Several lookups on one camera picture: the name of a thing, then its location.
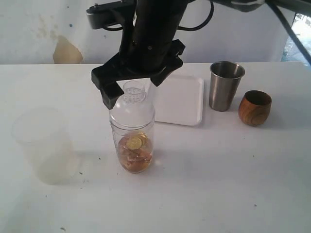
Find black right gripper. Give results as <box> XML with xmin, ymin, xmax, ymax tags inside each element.
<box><xmin>91</xmin><ymin>39</ymin><xmax>186</xmax><ymax>109</ymax></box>

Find clear shaker dome lid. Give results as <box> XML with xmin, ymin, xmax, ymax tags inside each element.
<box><xmin>109</xmin><ymin>81</ymin><xmax>155</xmax><ymax>129</ymax></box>

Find clear shaker body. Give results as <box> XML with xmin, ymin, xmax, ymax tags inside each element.
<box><xmin>110</xmin><ymin>120</ymin><xmax>154</xmax><ymax>174</ymax></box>

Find stainless steel cup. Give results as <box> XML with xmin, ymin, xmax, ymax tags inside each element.
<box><xmin>209</xmin><ymin>61</ymin><xmax>245</xmax><ymax>112</ymax></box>

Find brown wooden cup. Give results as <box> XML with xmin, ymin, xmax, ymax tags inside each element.
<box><xmin>238</xmin><ymin>90</ymin><xmax>272</xmax><ymax>127</ymax></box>

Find white square tray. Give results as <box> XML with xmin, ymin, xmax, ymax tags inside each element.
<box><xmin>147</xmin><ymin>74</ymin><xmax>204</xmax><ymax>126</ymax></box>

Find gold coin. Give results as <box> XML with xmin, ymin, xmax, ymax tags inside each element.
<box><xmin>126</xmin><ymin>137</ymin><xmax>143</xmax><ymax>150</ymax></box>

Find translucent plastic cup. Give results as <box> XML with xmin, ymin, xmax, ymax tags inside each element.
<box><xmin>12</xmin><ymin>107</ymin><xmax>79</xmax><ymax>184</ymax></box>

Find dark window frame post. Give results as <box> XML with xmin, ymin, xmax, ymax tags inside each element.
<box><xmin>276</xmin><ymin>9</ymin><xmax>302</xmax><ymax>63</ymax></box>

